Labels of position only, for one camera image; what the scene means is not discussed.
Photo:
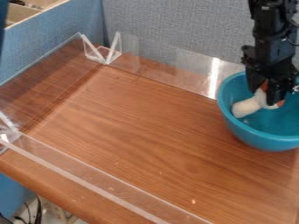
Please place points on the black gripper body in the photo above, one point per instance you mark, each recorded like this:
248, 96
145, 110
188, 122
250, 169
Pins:
279, 69

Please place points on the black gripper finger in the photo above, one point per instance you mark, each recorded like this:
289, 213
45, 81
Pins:
256, 79
276, 91

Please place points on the white brown toy mushroom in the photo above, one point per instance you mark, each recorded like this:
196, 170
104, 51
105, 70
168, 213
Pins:
250, 105

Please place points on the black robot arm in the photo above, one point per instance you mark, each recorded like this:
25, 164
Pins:
268, 59

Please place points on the blue plastic bowl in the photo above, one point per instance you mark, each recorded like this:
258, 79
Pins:
269, 130

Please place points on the clear acrylic front barrier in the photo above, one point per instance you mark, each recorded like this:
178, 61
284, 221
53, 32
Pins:
113, 189

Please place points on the wooden shelf box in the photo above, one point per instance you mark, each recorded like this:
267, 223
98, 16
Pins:
21, 9

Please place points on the clear acrylic corner bracket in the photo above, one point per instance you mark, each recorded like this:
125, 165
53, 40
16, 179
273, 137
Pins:
102, 55

